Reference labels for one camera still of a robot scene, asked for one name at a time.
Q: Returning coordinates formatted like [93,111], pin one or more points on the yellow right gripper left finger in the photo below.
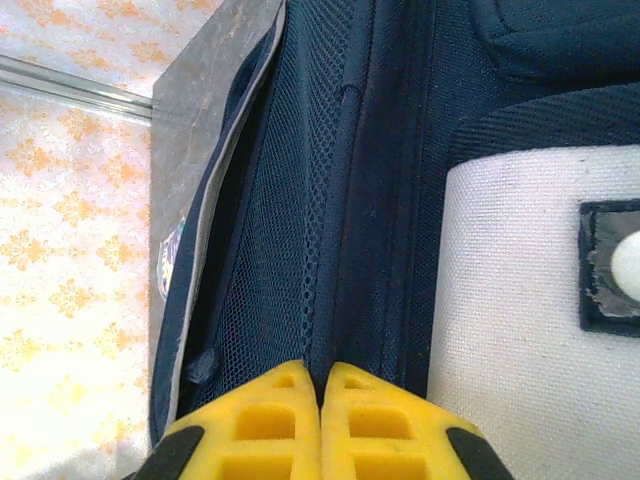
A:
[225,450]

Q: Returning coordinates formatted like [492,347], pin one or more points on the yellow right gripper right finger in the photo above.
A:
[425,450]

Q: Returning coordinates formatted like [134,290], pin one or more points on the navy blue backpack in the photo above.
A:
[390,150]

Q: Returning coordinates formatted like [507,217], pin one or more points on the aluminium frame post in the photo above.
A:
[75,85]

